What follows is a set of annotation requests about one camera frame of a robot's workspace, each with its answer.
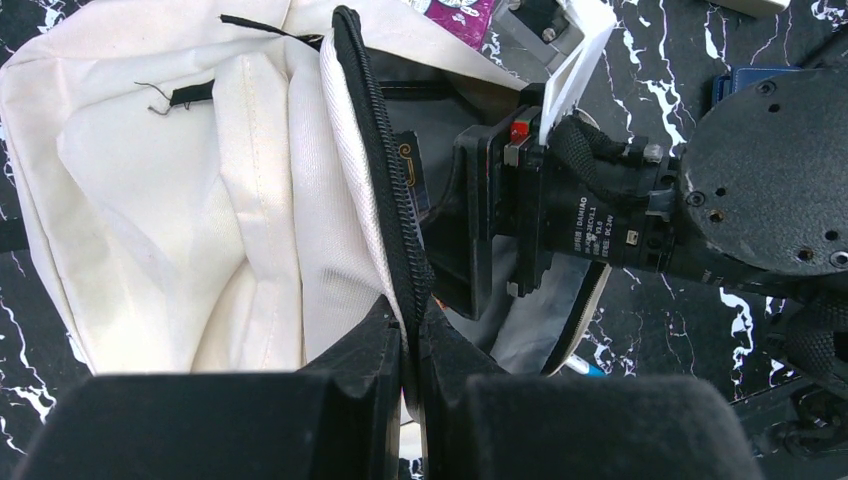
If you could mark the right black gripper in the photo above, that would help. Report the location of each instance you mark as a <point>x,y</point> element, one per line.
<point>578,193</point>

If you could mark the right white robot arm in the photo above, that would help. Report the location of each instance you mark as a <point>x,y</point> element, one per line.
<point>758,203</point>

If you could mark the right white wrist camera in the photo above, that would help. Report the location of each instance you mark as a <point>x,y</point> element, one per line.
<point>568,37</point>

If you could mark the purple colouring book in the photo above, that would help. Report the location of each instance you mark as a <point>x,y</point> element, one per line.
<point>468,20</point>

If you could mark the white marker blue cap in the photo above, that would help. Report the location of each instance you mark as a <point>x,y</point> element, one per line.
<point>581,366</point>

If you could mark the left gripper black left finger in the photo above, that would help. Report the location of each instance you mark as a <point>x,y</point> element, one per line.
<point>335,418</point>

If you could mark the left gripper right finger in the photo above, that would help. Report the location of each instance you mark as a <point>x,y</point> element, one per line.
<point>481,422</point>

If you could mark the beige canvas backpack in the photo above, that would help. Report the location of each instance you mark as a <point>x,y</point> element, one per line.
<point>195,184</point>

